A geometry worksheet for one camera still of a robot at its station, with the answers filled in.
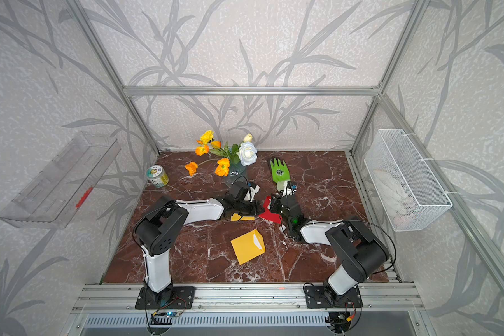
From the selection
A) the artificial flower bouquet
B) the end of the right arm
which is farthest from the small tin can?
the end of the right arm

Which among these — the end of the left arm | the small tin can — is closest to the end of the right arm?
the end of the left arm

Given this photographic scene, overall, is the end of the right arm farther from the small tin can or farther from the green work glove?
the small tin can

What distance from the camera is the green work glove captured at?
3.53 feet

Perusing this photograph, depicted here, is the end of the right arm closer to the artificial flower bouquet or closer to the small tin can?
the artificial flower bouquet

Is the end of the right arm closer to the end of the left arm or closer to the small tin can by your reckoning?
the end of the left arm
